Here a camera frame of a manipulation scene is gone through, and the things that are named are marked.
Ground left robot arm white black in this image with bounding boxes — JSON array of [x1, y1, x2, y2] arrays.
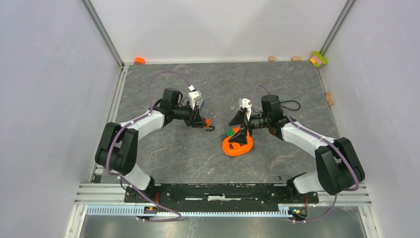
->
[[95, 88, 214, 202]]

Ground orange ring toy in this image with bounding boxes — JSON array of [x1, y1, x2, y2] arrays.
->
[[222, 134, 254, 157]]

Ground wooden arch piece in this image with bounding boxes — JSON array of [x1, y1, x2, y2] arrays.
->
[[325, 92, 334, 107]]

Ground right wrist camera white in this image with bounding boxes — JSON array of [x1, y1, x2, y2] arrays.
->
[[239, 98, 252, 120]]

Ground wooden block right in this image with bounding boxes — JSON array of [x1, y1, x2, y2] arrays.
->
[[291, 56, 302, 61]]

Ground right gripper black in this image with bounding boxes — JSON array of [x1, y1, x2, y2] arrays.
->
[[228, 110, 270, 145]]

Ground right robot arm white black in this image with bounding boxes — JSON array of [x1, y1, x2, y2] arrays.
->
[[228, 94, 366, 202]]

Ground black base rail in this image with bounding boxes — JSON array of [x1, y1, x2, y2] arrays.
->
[[124, 183, 319, 213]]

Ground white toothed cable duct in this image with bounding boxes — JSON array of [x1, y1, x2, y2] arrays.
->
[[86, 205, 292, 218]]

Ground green toy brick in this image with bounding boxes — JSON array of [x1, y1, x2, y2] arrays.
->
[[226, 129, 235, 137]]

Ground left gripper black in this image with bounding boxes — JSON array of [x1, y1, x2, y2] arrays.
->
[[171, 100, 207, 128]]

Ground green pink brick stack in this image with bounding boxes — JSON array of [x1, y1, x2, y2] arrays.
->
[[310, 51, 328, 68]]

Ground black cable loop lock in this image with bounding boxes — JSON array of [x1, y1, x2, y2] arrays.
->
[[280, 100, 301, 111]]

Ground orange black padlock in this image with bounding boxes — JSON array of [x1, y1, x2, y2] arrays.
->
[[205, 119, 215, 131]]

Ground orange cap at wall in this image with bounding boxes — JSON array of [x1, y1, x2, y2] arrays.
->
[[133, 57, 146, 65]]

